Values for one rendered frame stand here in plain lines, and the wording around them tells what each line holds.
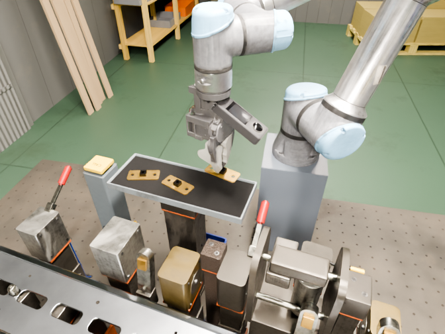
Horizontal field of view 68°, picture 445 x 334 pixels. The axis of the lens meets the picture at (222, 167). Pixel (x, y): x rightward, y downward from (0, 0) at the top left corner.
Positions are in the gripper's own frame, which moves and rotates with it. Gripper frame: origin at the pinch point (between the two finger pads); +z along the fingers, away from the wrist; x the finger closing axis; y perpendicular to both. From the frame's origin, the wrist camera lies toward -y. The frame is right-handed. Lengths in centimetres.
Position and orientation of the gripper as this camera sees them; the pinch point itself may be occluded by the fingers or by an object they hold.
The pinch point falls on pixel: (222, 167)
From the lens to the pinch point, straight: 78.8
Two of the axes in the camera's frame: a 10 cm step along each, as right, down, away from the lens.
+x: -5.2, 5.4, -6.7
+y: -8.6, -3.2, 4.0
